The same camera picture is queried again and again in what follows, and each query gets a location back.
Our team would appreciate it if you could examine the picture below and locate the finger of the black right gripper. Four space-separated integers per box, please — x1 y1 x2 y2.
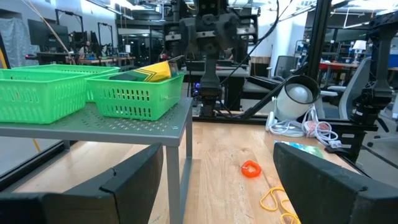
219 14 241 49
180 17 200 47

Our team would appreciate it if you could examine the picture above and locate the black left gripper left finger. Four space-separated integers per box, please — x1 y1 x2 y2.
0 142 164 224

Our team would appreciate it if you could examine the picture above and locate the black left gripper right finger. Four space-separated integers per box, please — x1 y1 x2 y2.
273 142 398 224

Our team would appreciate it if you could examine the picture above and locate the green marker box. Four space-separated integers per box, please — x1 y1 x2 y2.
273 140 325 159

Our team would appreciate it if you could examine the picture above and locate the yellow crayon box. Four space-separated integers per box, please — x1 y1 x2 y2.
108 55 185 83

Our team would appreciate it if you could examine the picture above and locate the yellow rubber bands heap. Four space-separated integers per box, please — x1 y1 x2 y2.
259 185 302 224

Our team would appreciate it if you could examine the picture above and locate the orange spiral coil keychain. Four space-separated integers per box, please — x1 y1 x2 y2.
241 160 262 179

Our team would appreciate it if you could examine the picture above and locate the grey office chair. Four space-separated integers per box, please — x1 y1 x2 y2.
273 55 307 78
320 57 374 121

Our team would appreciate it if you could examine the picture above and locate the grey perforated metal shelf riser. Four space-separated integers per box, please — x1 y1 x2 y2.
0 96 193 224

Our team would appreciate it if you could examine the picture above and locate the green plastic mesh basket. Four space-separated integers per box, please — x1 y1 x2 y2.
12 63 121 103
0 68 91 125
85 72 187 121

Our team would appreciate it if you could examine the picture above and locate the white spot lamp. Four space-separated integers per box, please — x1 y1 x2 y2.
265 74 322 138

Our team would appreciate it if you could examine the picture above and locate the white table lamp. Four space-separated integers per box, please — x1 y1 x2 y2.
353 39 368 63

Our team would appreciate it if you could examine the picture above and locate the dark computer monitor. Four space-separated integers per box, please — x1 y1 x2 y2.
27 19 70 52

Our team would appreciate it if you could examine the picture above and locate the white cable bundle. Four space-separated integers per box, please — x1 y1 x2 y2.
300 104 343 149

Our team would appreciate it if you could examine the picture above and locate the black aluminium frame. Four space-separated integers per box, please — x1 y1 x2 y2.
192 0 379 162

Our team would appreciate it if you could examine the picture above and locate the yellow hanging cable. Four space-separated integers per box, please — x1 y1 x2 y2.
29 0 72 57

